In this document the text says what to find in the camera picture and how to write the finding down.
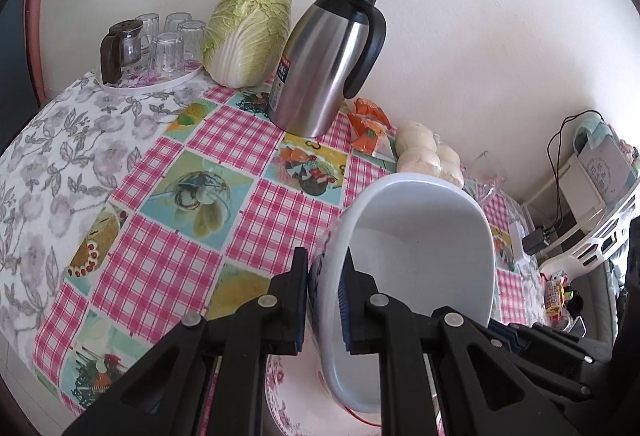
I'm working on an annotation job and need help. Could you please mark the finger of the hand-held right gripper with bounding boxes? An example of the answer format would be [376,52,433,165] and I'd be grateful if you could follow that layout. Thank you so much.
[510,355,594,405]
[487,320,599,363]

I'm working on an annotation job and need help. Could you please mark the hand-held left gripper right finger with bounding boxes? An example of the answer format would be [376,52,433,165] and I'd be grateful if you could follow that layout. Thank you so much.
[337,248,583,436]

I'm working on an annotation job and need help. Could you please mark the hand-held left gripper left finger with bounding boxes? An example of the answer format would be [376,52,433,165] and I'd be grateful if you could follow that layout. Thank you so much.
[65,247,309,436]

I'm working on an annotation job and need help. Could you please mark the pink floral plate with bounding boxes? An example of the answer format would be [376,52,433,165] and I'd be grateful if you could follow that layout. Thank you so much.
[265,352,382,436]

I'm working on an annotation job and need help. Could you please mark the white bowl with colourful print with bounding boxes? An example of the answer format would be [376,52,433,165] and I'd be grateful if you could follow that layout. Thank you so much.
[307,172,496,415]

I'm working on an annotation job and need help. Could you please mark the colourful snack packets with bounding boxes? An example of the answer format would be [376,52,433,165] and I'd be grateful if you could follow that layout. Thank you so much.
[541,270,577,318]

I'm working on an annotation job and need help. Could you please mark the white holder block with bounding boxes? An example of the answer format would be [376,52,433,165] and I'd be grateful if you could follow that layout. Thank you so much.
[507,220,527,263]

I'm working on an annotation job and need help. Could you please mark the black device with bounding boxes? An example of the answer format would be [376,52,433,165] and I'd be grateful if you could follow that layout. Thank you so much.
[522,228,557,255]

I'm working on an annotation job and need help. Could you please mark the dark cloth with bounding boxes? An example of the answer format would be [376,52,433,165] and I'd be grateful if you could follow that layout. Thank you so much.
[616,215,640,349]

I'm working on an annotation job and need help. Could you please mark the white plastic rack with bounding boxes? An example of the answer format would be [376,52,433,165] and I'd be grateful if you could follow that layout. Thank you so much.
[530,156,640,273]

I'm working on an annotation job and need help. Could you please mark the pink plaid tablecloth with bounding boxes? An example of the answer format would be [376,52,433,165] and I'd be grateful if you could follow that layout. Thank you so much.
[32,76,547,419]

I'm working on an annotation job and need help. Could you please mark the bag of white steamed buns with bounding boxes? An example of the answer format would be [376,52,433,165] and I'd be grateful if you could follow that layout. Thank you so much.
[396,121,464,190]

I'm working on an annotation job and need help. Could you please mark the orange snack packet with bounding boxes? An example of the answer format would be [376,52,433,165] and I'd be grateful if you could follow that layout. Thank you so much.
[347,98,397,160]

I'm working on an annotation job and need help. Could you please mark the pale printed box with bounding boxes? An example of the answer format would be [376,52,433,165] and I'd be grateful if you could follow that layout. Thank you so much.
[571,112,640,198]

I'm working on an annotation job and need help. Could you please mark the stainless steel thermos jug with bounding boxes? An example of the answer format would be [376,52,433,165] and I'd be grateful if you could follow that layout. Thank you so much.
[266,0,387,139]

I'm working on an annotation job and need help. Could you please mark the white floral tray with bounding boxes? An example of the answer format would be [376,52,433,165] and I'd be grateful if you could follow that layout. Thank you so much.
[95,60,206,93]

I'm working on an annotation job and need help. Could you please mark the napa cabbage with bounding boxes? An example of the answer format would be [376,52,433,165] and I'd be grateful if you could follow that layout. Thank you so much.
[201,0,294,90]

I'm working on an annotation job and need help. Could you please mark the clear drinking glass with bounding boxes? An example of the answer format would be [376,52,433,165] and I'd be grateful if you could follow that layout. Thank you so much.
[164,12,194,37]
[177,19,208,63]
[135,12,161,53]
[150,32,185,76]

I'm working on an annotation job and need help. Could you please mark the grey floral tablecloth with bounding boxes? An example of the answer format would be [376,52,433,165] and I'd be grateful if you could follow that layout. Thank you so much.
[0,71,222,348]

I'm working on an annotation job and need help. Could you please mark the glass teapot with brown lid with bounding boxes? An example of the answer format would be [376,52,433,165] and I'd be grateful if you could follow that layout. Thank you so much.
[100,19,151,85]

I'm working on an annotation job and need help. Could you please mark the black cable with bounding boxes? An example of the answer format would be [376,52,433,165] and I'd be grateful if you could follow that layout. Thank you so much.
[546,110,607,229]

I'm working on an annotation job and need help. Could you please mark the pink door frame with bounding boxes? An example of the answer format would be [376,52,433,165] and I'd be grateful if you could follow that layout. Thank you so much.
[24,0,49,104]

